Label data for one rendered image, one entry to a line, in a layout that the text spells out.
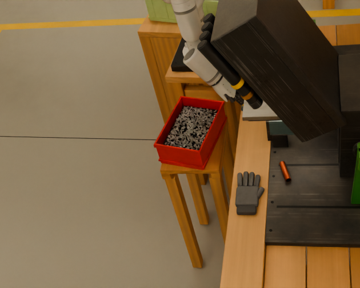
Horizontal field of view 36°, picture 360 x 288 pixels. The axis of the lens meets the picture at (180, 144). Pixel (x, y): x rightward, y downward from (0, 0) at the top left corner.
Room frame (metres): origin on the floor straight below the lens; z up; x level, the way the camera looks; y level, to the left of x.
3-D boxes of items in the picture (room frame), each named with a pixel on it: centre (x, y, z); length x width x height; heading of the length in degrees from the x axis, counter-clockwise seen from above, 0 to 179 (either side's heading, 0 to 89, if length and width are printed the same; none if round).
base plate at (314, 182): (1.53, -0.58, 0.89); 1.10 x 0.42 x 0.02; 160
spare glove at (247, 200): (1.30, -0.20, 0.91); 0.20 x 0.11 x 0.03; 161
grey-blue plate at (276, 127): (1.50, -0.40, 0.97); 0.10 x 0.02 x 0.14; 70
